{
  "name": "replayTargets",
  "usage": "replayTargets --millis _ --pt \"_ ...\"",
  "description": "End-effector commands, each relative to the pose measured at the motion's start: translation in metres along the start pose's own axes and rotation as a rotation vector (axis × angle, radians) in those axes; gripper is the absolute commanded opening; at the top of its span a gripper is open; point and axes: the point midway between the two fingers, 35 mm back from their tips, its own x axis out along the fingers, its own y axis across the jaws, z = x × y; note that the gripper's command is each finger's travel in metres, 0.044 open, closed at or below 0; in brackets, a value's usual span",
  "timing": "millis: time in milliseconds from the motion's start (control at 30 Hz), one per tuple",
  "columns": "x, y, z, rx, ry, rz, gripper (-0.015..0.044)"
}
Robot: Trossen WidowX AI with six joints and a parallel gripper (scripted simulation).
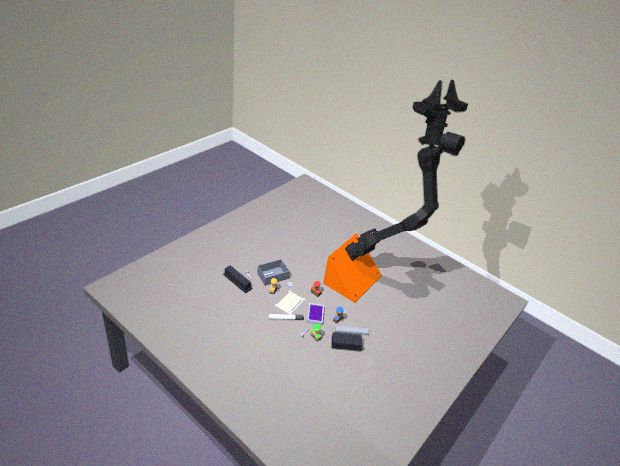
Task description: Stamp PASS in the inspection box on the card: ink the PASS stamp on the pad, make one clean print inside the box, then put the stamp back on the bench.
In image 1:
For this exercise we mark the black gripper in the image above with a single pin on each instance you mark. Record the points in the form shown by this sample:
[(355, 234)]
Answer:
[(438, 112)]

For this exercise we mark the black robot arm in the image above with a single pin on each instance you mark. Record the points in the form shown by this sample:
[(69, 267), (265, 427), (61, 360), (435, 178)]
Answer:
[(429, 160)]

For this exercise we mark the cream paper card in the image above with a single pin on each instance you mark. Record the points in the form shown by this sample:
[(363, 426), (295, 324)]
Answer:
[(290, 302)]

